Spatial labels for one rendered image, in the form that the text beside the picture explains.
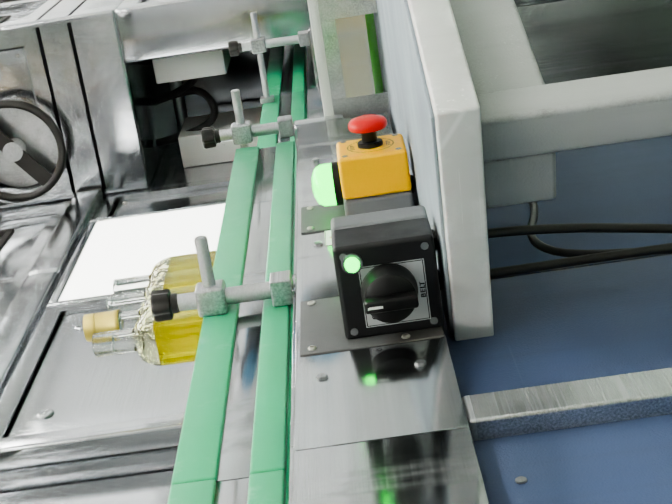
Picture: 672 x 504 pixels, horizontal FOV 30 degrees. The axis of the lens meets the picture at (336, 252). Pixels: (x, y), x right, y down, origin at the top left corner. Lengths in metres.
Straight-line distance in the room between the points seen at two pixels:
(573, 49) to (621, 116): 1.64
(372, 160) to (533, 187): 0.29
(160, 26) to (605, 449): 1.84
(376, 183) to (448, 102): 0.37
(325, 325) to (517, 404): 0.22
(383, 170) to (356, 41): 0.50
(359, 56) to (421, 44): 0.77
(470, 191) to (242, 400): 0.24
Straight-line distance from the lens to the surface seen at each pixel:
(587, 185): 1.37
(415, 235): 0.98
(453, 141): 0.90
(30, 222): 2.64
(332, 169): 1.28
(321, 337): 1.02
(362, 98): 1.74
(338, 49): 1.73
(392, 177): 1.26
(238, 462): 0.90
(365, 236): 0.99
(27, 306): 2.06
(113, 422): 1.60
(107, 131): 2.62
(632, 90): 0.97
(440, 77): 0.92
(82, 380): 1.74
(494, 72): 1.01
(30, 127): 2.64
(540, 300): 1.09
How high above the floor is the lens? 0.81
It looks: 1 degrees up
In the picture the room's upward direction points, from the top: 98 degrees counter-clockwise
